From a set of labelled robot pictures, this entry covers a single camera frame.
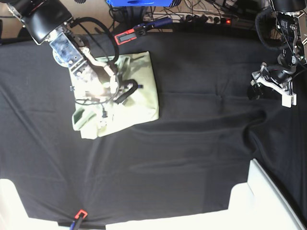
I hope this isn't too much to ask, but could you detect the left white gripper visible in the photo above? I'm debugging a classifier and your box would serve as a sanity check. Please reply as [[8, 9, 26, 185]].
[[247, 62, 297, 107]]

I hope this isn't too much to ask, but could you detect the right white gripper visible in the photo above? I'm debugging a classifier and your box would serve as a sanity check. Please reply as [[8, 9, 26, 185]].
[[72, 79, 143, 131]]

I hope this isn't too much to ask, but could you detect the light green T-shirt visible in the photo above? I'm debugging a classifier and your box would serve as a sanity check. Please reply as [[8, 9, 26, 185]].
[[70, 51, 159, 139]]

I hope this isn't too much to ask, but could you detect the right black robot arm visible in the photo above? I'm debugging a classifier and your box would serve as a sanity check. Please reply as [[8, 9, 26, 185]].
[[3, 0, 139, 131]]

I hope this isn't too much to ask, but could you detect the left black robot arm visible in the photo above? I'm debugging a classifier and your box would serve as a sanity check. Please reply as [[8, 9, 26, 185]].
[[247, 0, 307, 108]]

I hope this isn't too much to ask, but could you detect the orange black clamp top centre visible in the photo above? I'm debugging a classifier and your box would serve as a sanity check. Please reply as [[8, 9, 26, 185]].
[[114, 17, 173, 45]]

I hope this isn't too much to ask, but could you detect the blue plastic box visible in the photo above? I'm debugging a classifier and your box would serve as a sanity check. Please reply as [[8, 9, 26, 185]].
[[106, 0, 181, 7]]

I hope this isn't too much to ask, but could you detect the white power strip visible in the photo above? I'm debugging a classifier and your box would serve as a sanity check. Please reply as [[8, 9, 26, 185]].
[[143, 12, 232, 25]]

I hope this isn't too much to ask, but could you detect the black table cloth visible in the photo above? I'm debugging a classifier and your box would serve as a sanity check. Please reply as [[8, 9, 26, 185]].
[[0, 33, 307, 226]]

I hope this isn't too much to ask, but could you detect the orange blue clamp bottom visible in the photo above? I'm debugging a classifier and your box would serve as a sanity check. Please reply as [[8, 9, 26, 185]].
[[69, 209, 88, 230]]

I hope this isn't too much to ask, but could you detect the white foam board left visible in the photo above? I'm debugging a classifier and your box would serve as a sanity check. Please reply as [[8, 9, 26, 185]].
[[0, 179, 59, 230]]

